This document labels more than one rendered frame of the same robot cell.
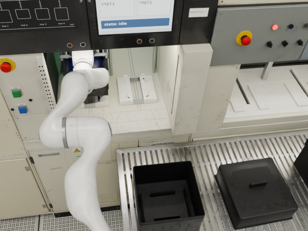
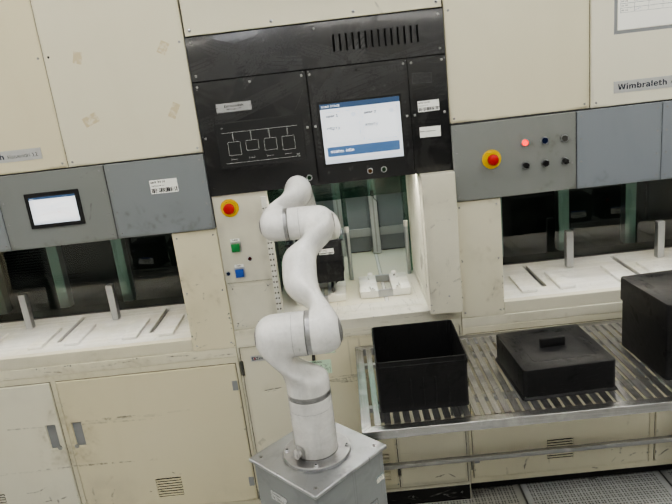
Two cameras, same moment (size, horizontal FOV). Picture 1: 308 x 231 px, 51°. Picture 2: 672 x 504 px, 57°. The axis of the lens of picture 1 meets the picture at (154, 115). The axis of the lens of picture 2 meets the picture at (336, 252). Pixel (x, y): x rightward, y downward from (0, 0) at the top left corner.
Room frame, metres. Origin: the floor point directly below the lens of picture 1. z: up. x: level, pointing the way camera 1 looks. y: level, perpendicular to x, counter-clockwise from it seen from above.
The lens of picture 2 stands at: (-1.12, -0.28, 1.78)
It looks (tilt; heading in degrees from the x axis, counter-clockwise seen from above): 16 degrees down; 13
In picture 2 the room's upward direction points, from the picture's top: 7 degrees counter-clockwise
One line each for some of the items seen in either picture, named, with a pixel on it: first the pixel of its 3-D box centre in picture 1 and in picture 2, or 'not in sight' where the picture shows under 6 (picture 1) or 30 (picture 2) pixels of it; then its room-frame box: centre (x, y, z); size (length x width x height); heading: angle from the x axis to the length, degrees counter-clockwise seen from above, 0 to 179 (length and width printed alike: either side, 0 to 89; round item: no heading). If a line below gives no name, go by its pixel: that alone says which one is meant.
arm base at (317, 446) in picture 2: not in sight; (313, 422); (0.34, 0.19, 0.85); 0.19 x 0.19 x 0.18
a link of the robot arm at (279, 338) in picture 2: not in sight; (291, 354); (0.34, 0.22, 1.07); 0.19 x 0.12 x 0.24; 101
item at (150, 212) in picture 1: (165, 199); (417, 364); (0.70, -0.08, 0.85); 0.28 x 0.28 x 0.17; 11
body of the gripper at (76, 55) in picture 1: (82, 59); not in sight; (1.21, 0.35, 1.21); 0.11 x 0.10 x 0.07; 12
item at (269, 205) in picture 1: (255, 189); (552, 355); (0.79, -0.51, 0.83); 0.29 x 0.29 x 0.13; 14
